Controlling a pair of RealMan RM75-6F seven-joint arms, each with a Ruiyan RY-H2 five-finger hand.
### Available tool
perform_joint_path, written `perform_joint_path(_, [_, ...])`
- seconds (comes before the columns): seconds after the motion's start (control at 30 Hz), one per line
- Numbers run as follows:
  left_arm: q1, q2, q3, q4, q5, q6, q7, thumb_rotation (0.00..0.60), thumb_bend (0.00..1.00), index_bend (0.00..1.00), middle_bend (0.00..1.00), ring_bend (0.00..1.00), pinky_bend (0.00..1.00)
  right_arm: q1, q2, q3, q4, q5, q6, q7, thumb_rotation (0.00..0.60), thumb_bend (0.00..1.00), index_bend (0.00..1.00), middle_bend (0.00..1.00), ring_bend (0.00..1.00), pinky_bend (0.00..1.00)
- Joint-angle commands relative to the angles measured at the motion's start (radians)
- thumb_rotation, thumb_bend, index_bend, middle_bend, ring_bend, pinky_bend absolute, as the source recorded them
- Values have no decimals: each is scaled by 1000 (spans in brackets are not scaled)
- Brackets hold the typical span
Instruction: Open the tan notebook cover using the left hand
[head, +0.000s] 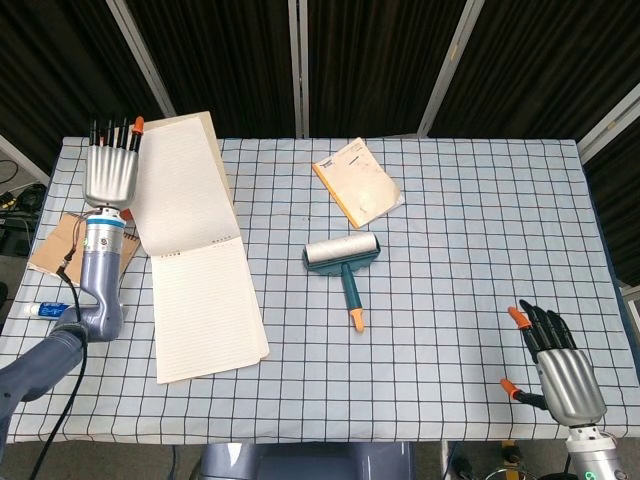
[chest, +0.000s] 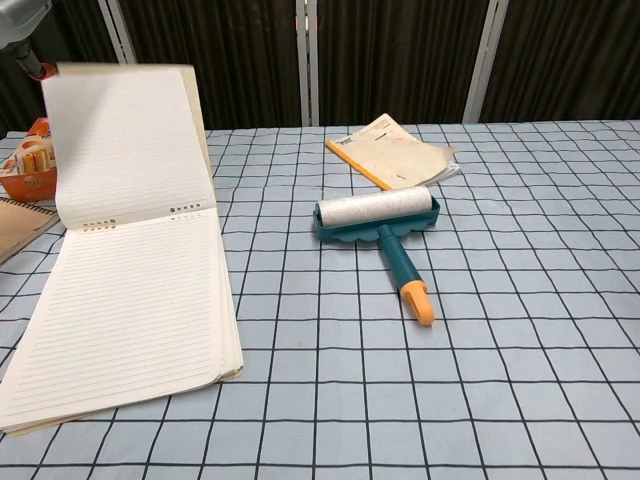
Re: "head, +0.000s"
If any blue white tube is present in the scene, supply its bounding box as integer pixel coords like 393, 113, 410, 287
22, 301, 71, 319

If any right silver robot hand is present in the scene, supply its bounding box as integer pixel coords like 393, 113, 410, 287
500, 298, 607, 430

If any teal lint roller orange tip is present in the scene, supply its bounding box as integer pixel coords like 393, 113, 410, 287
301, 231, 382, 333

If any blue checked tablecloth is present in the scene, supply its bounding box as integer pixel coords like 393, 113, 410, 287
0, 135, 640, 446

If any stack of lined paper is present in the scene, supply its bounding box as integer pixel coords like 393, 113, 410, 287
130, 110, 271, 385

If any worn yellow-spine booklet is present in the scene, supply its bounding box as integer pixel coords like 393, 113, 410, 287
312, 137, 406, 230

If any brown spiral notebook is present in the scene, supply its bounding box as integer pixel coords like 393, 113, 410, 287
27, 212, 141, 276

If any black equipment with cables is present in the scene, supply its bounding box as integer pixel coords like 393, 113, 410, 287
0, 159, 50, 257

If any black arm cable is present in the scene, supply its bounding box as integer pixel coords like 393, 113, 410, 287
29, 212, 94, 480

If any white partition post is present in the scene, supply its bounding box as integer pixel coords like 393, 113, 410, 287
417, 0, 484, 137
577, 84, 640, 162
287, 0, 310, 139
105, 0, 176, 119

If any grey robot torso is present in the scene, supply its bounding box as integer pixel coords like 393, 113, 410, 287
199, 442, 416, 480

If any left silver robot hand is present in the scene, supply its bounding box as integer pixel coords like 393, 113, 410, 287
82, 115, 146, 222

